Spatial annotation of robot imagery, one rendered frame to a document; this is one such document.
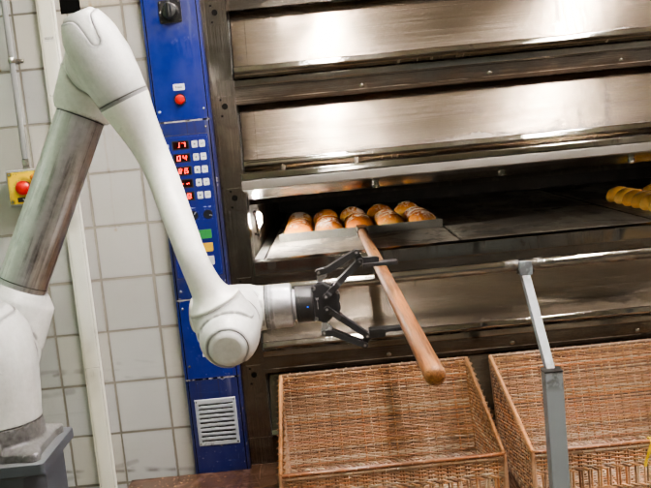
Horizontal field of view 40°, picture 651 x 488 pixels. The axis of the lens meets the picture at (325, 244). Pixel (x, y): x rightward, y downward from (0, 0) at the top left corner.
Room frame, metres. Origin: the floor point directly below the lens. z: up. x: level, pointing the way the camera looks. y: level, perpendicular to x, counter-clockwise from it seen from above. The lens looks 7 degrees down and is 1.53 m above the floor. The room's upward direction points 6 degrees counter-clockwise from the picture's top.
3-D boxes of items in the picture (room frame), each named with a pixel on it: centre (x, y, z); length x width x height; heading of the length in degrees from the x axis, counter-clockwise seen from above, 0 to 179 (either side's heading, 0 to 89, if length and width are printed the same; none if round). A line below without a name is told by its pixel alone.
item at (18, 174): (2.53, 0.81, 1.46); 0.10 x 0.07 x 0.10; 89
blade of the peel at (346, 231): (3.17, -0.12, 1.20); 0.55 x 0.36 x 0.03; 90
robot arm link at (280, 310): (1.79, 0.10, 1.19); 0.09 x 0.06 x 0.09; 0
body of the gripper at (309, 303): (1.79, 0.03, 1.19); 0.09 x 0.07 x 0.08; 90
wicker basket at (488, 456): (2.30, -0.11, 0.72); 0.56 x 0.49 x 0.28; 91
